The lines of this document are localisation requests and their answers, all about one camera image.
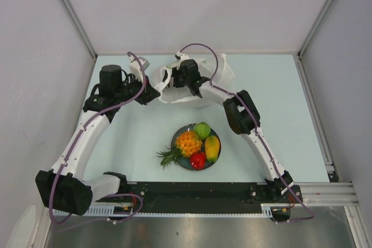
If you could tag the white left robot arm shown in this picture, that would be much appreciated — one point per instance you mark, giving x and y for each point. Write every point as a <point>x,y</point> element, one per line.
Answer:
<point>63,187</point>

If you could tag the white plastic bag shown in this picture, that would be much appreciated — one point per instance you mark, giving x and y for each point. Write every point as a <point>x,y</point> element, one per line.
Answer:
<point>215,90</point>

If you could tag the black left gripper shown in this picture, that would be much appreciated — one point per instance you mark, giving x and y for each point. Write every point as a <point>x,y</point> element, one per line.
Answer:
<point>149,94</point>

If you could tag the fake yellow green mango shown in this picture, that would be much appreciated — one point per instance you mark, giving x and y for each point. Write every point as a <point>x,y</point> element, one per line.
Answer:
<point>212,148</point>

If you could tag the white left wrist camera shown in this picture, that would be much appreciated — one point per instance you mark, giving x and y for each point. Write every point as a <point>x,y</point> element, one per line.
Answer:
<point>137,66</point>

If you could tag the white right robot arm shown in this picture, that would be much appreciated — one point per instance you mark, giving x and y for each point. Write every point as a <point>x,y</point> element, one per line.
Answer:
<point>242,116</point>

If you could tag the white slotted cable duct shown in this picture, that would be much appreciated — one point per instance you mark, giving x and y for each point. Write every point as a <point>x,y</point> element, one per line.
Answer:
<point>125,211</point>

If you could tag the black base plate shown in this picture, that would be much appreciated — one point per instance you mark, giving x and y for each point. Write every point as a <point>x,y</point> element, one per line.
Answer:
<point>222,198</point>

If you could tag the fake green apple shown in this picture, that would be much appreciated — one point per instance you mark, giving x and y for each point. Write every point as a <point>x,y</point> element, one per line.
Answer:
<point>202,129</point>

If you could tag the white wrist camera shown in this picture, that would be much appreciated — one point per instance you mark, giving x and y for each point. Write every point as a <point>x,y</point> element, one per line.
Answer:
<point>180,57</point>
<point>137,66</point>

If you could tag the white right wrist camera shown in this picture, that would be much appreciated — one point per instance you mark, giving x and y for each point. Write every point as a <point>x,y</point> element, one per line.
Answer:
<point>180,57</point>

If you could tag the blue ceramic plate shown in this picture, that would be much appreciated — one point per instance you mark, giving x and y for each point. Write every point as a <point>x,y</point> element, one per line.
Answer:
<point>184,163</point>

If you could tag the fake pineapple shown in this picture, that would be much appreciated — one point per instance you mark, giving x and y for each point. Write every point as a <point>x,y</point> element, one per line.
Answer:
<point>186,144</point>

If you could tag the fake red pepper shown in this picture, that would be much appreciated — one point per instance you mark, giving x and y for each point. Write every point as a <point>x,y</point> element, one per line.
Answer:
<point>198,161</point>

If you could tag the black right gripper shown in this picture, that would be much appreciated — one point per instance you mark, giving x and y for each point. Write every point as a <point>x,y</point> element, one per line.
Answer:
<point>175,72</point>

